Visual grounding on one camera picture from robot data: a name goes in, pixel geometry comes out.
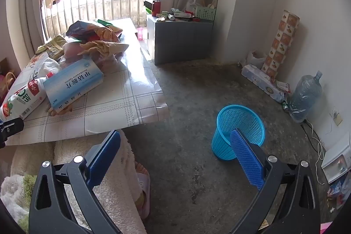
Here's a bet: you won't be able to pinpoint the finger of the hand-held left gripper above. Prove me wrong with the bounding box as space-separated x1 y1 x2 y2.
0 117 24 145

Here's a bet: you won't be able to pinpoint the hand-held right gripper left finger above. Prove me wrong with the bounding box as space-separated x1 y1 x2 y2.
29 129 122 234

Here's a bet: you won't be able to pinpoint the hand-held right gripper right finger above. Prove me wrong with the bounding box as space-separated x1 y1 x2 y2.
229 128 321 234

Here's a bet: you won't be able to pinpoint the white milk bottle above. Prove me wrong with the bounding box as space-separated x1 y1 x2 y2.
0 72 55 122

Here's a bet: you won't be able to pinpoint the blue plastic mesh basket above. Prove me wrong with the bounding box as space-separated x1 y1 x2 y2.
211 105 265 161

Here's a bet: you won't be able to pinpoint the blue medicine box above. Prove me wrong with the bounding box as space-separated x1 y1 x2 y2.
42 59 104 114

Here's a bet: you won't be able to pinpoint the brown paper bag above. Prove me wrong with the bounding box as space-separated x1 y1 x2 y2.
78 39 129 64

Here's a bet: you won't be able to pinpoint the blue orange snack bag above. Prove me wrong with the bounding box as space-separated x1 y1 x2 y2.
66 20 124 44

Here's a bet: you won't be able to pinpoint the woven yellow basket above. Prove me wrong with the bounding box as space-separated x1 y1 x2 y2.
0 72 17 103

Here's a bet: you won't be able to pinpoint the pink slipper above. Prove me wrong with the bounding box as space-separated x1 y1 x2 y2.
136 163 151 219

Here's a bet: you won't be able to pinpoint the green white fluffy cloth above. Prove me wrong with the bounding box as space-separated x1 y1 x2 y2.
0 174 37 223

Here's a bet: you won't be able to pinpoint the low table, floral cloth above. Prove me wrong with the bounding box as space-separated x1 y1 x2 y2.
4 17 170 147

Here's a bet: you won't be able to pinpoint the toilet paper pack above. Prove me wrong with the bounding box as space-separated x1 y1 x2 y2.
241 64 288 103

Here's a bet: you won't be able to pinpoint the red printed packet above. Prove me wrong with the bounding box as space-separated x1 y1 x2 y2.
276 80 292 93

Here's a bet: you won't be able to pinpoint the large clear water bottle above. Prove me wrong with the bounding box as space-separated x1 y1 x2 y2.
289 70 323 123

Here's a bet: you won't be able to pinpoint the white box appliance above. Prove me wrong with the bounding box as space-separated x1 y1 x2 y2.
321 131 351 177

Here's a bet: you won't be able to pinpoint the green snack packet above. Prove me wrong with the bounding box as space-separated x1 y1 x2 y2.
44 35 66 59

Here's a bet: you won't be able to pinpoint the colourful snack packets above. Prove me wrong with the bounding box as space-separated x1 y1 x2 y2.
326 176 350 205

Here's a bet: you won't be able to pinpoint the white plastic bag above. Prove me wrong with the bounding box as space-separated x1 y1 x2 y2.
186 0 201 12
245 50 267 68

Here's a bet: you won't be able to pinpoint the patterned rolled mat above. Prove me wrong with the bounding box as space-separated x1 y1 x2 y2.
261 10 300 78

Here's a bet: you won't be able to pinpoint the grey cabinet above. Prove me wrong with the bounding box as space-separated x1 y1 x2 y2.
146 16 214 65

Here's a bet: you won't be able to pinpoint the green plastic storage basket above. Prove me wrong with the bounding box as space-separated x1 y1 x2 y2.
195 6 217 21

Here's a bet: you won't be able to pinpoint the red thermos bottle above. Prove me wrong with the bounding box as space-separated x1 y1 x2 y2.
152 0 162 17

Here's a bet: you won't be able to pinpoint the white cable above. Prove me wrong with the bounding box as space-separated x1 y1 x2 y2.
302 111 340 185

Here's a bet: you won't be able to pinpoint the wall socket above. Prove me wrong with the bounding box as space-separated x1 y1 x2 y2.
330 111 343 126

